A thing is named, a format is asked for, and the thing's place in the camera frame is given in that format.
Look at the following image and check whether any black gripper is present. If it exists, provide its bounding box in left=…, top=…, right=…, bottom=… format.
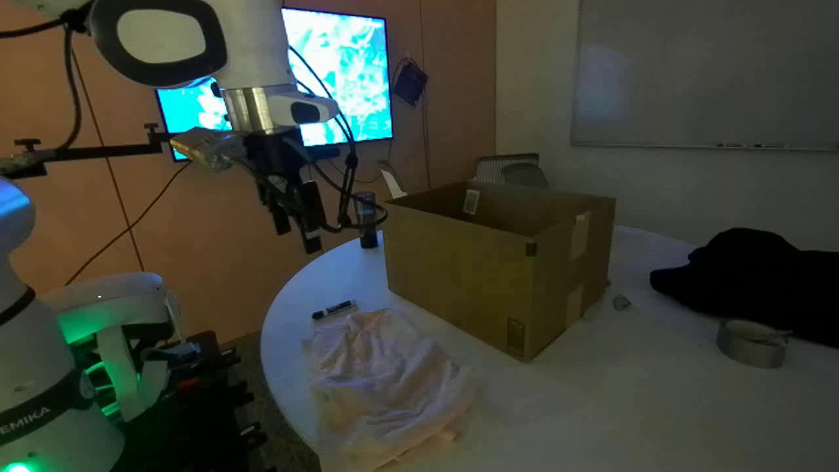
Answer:
left=244, top=128, right=323, bottom=255

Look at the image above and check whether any black dry erase marker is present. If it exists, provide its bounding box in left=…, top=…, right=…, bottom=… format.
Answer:
left=312, top=303, right=354, bottom=322

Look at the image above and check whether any cream cloth towel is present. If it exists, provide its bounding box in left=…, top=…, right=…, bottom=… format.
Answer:
left=305, top=309, right=476, bottom=472

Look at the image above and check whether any white robot base green light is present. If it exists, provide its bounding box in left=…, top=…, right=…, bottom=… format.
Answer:
left=45, top=273, right=177, bottom=422

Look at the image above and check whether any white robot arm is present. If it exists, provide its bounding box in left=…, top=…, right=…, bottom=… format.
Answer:
left=0, top=0, right=336, bottom=472

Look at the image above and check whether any brown cardboard box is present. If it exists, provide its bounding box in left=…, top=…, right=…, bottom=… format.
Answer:
left=382, top=182, right=615, bottom=363

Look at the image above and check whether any black remote control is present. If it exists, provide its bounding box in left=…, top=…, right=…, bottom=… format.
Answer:
left=354, top=191, right=378, bottom=250

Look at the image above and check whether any grey office chair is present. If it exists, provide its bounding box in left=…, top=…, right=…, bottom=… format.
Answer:
left=474, top=152, right=548, bottom=190

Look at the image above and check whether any small grey crumpled object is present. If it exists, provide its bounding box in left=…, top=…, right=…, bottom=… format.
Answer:
left=610, top=294, right=632, bottom=312

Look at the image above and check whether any black cloth bag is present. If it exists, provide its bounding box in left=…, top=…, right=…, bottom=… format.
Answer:
left=651, top=229, right=839, bottom=347

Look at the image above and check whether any grey tape roll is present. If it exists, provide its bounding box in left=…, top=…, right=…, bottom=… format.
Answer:
left=716, top=321, right=791, bottom=371

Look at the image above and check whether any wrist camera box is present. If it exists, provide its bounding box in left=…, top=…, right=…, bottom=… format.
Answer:
left=168, top=128, right=244, bottom=170

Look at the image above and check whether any wall mounted tv screen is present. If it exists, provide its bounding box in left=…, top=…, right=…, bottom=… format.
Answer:
left=154, top=9, right=392, bottom=160

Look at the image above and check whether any black wall device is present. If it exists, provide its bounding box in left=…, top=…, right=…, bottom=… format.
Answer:
left=396, top=60, right=427, bottom=106

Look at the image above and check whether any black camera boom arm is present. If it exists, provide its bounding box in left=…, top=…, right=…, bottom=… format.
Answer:
left=0, top=123, right=171, bottom=178

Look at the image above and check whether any white wall whiteboard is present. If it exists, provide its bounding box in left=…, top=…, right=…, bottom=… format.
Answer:
left=571, top=0, right=839, bottom=152

